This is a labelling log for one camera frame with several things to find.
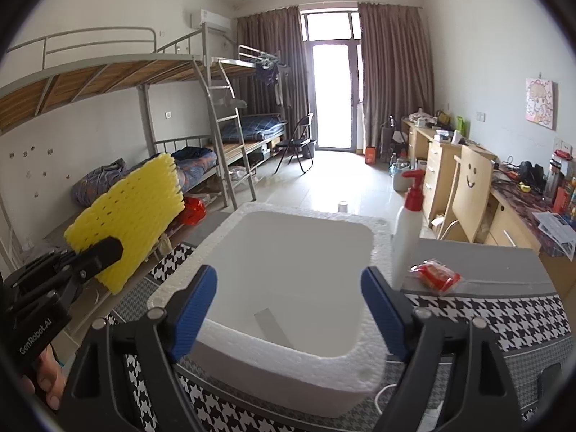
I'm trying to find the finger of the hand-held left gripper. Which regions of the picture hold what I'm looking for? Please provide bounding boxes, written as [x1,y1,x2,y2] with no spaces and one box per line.
[54,236,124,301]

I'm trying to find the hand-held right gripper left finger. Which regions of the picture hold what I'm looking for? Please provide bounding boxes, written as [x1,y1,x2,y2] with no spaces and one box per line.
[58,265,219,432]

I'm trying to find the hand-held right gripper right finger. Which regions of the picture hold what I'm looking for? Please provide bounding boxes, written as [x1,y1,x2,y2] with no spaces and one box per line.
[360,266,536,432]

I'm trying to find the yellow foam net sleeve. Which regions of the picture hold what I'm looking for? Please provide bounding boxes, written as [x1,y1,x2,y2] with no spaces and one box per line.
[63,153,186,295]

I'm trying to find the white foam box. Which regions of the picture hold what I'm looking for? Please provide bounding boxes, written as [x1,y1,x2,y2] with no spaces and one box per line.
[148,202,397,418]

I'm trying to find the person's left hand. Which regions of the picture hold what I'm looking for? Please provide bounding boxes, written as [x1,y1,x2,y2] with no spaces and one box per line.
[19,352,69,411]

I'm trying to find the red snack packet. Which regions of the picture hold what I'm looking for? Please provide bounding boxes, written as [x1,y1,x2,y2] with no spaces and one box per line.
[409,258,462,292]

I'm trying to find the patterned dark quilt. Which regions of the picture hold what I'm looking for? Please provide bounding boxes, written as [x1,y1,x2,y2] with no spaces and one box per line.
[72,146,219,208]

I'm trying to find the white pump bottle red cap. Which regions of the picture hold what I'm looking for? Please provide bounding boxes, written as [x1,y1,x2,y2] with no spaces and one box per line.
[391,168,427,289]

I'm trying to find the red plastic bag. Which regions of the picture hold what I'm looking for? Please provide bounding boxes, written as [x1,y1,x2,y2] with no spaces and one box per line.
[182,195,207,226]

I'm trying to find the houndstooth tablecloth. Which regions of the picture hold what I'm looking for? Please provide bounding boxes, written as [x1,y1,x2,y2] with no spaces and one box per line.
[90,238,576,432]

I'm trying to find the grey bucket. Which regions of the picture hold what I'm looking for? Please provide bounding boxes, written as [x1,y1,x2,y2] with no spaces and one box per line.
[392,162,424,192]

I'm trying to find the wooden chair with smiley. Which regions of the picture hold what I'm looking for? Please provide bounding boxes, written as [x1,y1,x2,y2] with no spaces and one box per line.
[438,144,498,244]

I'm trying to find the wooden desk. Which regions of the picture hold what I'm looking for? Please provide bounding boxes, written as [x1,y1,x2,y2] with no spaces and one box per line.
[400,117,576,275]

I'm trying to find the black bag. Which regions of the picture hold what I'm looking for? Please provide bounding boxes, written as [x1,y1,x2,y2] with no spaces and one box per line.
[380,117,401,163]

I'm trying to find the large metal bunk bed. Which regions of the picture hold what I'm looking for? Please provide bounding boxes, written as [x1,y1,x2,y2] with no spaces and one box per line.
[0,27,257,289]

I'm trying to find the printed papers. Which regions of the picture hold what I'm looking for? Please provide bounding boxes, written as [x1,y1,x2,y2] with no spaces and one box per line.
[533,211,576,259]

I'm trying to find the metal bunk ladder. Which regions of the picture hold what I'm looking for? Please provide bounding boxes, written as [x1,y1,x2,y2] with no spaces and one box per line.
[193,60,258,211]

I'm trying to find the blue plaid quilt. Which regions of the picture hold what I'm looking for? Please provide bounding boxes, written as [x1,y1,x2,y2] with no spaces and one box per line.
[220,114,287,141]

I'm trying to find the black folding chair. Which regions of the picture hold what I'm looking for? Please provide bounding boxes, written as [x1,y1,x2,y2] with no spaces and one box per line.
[274,112,316,174]

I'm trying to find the black headphones case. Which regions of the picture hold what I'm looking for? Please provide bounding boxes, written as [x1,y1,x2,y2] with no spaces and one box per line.
[517,161,545,185]

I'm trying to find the steel thermos jug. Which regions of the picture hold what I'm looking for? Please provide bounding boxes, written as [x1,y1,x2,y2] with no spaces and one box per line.
[544,153,568,203]

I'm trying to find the glass balcony door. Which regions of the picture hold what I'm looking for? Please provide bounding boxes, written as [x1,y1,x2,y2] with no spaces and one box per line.
[299,6,363,151]

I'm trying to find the wide brown curtain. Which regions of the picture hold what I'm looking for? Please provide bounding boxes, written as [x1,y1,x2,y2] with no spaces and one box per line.
[357,2,435,154]

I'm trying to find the hanging dark clothes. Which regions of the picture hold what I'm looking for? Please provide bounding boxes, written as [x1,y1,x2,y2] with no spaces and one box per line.
[254,56,289,88]

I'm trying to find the small metal bunk bed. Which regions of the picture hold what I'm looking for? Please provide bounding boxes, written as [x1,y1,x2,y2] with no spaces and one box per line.
[202,22,289,185]

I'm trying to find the white air conditioner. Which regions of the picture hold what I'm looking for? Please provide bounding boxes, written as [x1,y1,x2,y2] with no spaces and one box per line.
[190,9,230,33]

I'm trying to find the narrow brown curtain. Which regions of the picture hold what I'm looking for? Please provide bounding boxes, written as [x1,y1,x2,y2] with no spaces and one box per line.
[236,5,311,145]

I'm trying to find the white cable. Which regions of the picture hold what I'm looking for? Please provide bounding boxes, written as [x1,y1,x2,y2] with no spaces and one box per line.
[373,382,397,419]

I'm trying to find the pink wall poster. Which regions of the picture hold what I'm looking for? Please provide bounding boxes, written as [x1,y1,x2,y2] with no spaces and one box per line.
[525,77,559,130]

